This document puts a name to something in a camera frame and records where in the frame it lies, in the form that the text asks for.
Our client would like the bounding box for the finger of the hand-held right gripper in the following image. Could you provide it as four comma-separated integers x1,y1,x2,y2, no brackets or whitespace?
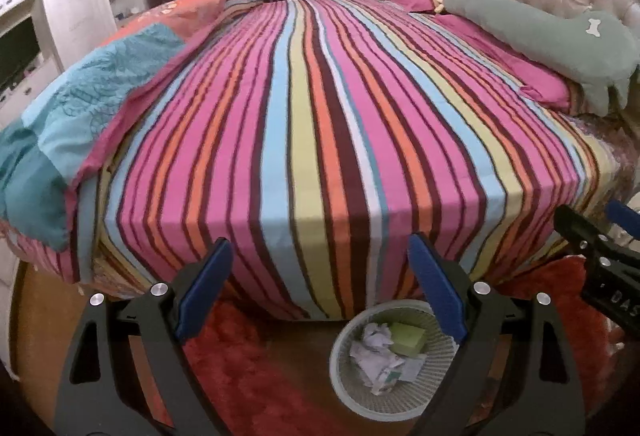
553,204,603,268
604,199,640,231

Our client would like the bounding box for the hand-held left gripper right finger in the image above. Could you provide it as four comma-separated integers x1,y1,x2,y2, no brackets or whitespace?
407,232,586,436

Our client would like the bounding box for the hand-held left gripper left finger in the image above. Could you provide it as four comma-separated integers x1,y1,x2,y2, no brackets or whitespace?
54,237,235,436

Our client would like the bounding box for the large green tissue box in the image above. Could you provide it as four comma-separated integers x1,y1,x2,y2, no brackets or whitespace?
389,322,430,357

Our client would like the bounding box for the white paper ball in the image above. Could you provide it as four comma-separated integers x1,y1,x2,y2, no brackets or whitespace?
350,323,397,360

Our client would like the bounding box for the white mesh wastebasket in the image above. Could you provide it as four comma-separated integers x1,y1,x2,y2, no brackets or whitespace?
329,299,468,423

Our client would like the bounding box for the red shaggy rug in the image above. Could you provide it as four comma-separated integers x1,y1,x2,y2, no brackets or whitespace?
165,256,623,436

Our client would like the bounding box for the striped bed sheet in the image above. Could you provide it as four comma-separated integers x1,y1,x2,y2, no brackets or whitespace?
65,0,624,322

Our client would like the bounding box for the green plush pillow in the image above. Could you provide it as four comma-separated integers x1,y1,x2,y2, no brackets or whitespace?
442,0,640,116

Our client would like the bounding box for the blue and orange quilt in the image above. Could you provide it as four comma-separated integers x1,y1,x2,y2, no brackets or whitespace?
0,0,264,253

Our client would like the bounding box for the black television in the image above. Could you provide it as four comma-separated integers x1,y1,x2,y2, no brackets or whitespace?
0,16,42,93

